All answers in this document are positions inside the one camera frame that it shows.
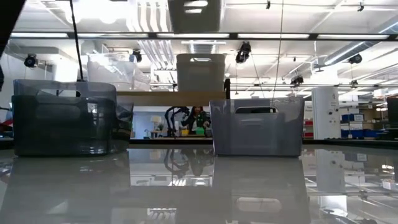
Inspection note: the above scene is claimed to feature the white table lamp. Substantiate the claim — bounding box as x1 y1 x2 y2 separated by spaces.
150 115 162 139

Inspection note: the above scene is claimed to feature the person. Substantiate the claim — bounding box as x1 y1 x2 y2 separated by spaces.
182 106 211 136

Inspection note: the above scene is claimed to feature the blue storage box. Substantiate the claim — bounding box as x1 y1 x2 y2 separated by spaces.
341 129 385 139
341 113 364 122

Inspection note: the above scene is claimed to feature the black overhead rail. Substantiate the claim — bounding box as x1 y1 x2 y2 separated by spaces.
9 32 391 42

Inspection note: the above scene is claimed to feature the long silver air duct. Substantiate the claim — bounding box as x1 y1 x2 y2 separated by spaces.
323 15 398 67

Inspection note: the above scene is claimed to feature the wooden shelf with black legs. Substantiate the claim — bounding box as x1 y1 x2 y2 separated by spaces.
76 78 231 108

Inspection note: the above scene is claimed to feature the white pillar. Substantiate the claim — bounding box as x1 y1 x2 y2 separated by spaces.
312 86 340 140

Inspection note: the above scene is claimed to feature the black hanging spotlight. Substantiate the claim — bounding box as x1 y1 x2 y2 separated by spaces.
24 54 39 68
347 53 363 65
290 75 305 87
130 49 143 63
234 41 252 64

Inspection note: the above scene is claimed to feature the clear plastic basket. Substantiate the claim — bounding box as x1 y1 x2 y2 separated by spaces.
87 61 152 92

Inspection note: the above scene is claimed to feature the silver corrugated duct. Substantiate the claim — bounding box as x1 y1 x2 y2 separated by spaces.
190 43 216 54

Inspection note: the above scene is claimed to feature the black aluminium table frame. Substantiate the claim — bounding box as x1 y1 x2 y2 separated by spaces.
0 138 398 149

